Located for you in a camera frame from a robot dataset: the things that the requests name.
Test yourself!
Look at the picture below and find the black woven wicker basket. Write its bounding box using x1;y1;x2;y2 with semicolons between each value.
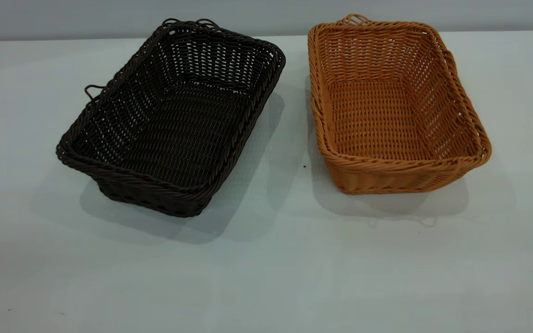
56;18;286;218

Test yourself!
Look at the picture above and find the orange woven wicker basket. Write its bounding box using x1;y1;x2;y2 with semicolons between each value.
307;14;492;195

